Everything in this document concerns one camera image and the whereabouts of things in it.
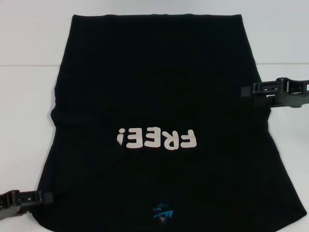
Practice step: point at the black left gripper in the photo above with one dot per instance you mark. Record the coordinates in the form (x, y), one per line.
(9, 204)

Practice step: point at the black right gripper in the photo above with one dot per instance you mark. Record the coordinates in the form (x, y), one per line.
(292, 94)

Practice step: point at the black shirt with FREE print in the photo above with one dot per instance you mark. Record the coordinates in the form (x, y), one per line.
(154, 96)

